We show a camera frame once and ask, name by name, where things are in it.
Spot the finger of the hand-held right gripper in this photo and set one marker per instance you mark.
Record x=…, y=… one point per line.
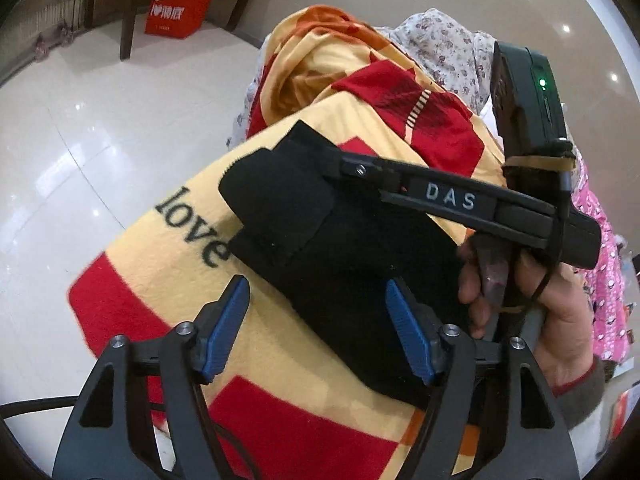
x=360, y=169

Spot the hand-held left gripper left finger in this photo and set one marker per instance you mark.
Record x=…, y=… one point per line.
x=225, y=330

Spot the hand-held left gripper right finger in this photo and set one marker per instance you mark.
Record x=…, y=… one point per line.
x=407, y=330

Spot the black pants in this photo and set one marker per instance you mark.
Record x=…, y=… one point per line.
x=350, y=260

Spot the person's right forearm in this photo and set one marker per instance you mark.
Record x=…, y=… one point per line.
x=585, y=395

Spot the person's right hand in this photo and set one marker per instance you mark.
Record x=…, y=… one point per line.
x=565, y=320

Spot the printed red yellow blanket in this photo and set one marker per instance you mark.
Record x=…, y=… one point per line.
x=165, y=270

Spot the pink patterned quilt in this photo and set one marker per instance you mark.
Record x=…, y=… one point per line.
x=605, y=270

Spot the red shopping bag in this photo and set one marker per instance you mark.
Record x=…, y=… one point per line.
x=175, y=10

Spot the dark wooden table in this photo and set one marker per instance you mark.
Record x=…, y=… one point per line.
x=128, y=25

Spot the wooden lattice cabinet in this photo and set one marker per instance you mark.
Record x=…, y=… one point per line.
x=45, y=5

